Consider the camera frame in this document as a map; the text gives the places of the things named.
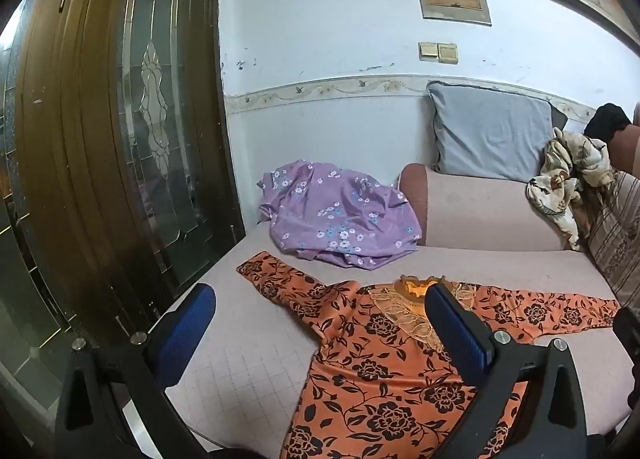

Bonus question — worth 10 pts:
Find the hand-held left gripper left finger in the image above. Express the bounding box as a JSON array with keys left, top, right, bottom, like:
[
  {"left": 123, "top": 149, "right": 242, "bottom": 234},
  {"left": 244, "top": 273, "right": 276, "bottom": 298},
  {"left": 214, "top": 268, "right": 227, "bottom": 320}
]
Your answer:
[{"left": 54, "top": 283, "right": 217, "bottom": 459}]

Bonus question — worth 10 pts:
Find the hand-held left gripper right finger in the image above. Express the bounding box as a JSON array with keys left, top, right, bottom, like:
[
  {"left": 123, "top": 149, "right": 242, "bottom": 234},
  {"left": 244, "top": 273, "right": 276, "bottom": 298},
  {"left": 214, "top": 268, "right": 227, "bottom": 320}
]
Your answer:
[{"left": 424, "top": 283, "right": 589, "bottom": 459}]

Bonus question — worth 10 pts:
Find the orange black floral shirt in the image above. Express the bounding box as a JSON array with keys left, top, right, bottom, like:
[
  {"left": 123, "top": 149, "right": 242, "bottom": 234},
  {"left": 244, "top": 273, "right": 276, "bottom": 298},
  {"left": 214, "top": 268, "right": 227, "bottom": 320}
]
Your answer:
[{"left": 236, "top": 251, "right": 623, "bottom": 459}]

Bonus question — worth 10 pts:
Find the striped brown cushion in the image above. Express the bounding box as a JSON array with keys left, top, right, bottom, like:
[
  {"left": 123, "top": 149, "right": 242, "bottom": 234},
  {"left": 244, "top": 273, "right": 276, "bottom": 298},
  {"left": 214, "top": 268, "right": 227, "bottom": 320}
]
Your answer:
[{"left": 582, "top": 172, "right": 640, "bottom": 315}]

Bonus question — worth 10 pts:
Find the purple floral cloth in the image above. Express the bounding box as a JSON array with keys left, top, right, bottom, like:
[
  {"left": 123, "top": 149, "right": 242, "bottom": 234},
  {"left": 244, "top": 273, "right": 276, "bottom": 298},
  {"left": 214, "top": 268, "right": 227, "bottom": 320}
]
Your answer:
[{"left": 257, "top": 159, "right": 423, "bottom": 269}]

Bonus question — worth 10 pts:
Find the cream floral cloth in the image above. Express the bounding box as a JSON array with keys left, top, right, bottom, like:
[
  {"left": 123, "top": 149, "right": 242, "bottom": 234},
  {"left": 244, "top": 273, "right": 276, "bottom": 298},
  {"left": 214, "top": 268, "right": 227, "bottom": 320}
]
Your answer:
[{"left": 525, "top": 128, "right": 613, "bottom": 251}]

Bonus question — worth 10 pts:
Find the grey pillow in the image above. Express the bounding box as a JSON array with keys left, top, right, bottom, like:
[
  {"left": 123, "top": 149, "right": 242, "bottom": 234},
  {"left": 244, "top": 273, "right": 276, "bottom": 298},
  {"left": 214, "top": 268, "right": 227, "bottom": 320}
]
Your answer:
[{"left": 427, "top": 80, "right": 568, "bottom": 183}]

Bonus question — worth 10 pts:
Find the black cloth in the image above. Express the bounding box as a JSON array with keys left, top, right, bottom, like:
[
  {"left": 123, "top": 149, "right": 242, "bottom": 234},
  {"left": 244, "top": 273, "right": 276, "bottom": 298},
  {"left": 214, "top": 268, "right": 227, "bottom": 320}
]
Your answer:
[{"left": 583, "top": 102, "right": 632, "bottom": 142}]

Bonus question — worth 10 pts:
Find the wooden door with glass panel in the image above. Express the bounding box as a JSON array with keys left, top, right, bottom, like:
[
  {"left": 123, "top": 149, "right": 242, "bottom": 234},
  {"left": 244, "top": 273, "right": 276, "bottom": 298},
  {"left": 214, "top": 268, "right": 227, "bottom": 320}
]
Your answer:
[{"left": 0, "top": 0, "right": 246, "bottom": 390}]

